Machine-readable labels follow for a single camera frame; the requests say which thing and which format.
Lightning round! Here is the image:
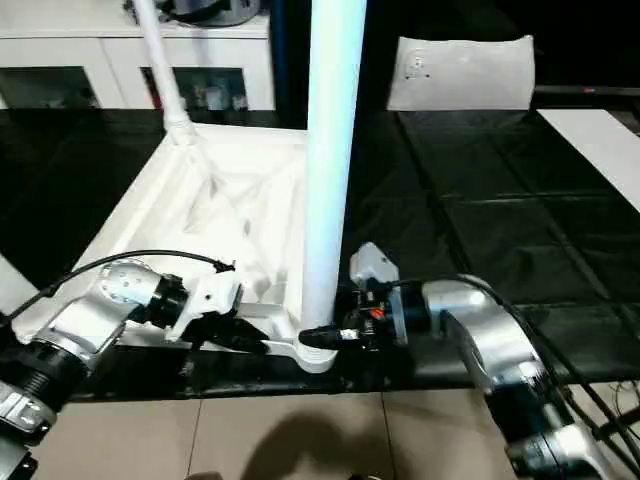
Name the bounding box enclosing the white plastic table top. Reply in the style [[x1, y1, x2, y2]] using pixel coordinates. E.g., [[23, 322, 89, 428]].
[[10, 124, 346, 375]]

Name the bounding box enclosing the black table mat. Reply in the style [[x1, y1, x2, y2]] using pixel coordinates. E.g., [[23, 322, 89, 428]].
[[0, 107, 640, 401]]

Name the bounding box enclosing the white plastic seat panel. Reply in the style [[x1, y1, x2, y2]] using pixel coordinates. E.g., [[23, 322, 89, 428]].
[[385, 34, 535, 112]]

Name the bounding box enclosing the black cabinet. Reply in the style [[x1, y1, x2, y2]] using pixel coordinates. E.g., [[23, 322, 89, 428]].
[[269, 0, 401, 129]]

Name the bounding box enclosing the black metal stand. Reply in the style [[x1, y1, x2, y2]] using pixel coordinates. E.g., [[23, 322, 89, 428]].
[[597, 412, 640, 441]]

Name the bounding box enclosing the white flat board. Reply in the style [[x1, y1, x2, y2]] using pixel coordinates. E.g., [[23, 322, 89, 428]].
[[537, 108, 640, 201]]

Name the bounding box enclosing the white cabinet with glass doors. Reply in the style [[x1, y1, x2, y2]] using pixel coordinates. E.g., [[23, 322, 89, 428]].
[[0, 0, 277, 111]]

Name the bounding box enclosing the dark helmet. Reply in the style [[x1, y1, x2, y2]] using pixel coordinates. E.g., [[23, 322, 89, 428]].
[[159, 0, 261, 26]]

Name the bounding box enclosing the black rod with red mark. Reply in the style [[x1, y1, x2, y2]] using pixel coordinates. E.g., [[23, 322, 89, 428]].
[[533, 85, 640, 96]]

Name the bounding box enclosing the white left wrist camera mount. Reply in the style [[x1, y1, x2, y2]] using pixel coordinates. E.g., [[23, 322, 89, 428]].
[[163, 273, 245, 345]]

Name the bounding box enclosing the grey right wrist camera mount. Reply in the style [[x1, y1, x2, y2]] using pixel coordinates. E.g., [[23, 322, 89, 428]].
[[348, 242, 409, 347]]

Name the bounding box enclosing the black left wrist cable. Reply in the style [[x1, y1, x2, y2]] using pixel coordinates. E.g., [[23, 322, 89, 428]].
[[0, 249, 237, 326]]

